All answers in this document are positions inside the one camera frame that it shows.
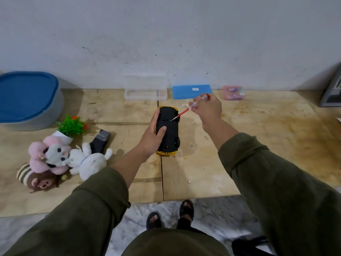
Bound person's right forearm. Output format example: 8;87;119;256
202;118;341;256

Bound brown striped monkey plush toy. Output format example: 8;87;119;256
16;162;61;193

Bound person's right hand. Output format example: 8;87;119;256
189;94;223;131

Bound red clear-handled screwdriver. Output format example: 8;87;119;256
170;94;210;121

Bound pink clear packet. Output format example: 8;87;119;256
221;85;246;101

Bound grey device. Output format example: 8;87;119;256
319;66;341;108

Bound white rabbit plush toy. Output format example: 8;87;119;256
61;142;113;182

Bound person's left foot in black sandal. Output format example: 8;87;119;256
146;212;163;231

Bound clear plastic box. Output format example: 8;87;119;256
124;74;168;102

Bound person's foot in black sandal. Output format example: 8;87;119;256
146;212;163;231
177;199;194;229

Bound pink and white plush toy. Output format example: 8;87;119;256
28;135;72;175

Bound person's right foot in black sandal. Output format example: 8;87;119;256
177;199;194;229

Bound black rectangular box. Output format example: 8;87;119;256
89;129;111;154

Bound grey container with blue lid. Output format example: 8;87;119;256
0;71;64;131

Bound artificial plant in white pot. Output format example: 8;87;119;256
52;115;88;145

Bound black and yellow toy car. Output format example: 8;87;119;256
155;106;181;157

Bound blue flat box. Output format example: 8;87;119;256
172;85;213;100

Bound person's olive green shirt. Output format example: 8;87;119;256
121;228;231;256

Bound person's left hand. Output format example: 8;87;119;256
137;108;167;161

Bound person's left forearm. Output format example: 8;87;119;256
2;148;150;256

